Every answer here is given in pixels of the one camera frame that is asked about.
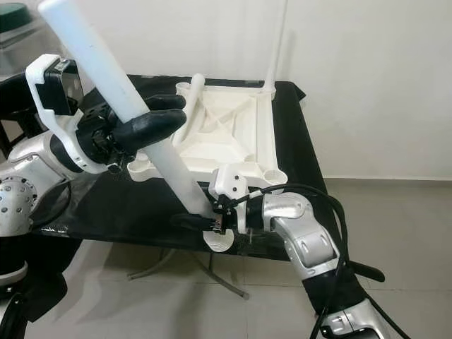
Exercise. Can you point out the green plastic lid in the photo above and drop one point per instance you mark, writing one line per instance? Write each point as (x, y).
(14, 18)

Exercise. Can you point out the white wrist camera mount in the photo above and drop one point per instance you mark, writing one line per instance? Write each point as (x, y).
(227, 180)
(60, 141)

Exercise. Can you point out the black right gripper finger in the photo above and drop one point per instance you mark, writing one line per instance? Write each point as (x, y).
(196, 223)

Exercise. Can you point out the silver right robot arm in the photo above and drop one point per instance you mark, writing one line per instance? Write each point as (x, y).
(304, 240)

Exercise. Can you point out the grey metal folding table frame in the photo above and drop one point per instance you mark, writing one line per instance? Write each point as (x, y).
(226, 286)

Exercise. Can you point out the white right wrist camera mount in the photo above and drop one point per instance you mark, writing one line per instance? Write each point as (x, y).
(227, 180)

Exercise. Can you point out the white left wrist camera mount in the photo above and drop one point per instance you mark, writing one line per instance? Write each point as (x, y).
(60, 141)

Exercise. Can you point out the black table cloth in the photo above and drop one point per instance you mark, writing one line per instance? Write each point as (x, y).
(300, 134)

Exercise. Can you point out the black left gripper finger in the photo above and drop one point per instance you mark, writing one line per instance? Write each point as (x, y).
(166, 103)
(152, 128)

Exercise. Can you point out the clear plastic storage box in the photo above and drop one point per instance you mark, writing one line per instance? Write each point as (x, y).
(18, 53)

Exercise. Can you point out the white plastic table top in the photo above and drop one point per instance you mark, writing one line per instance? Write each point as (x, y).
(244, 127)

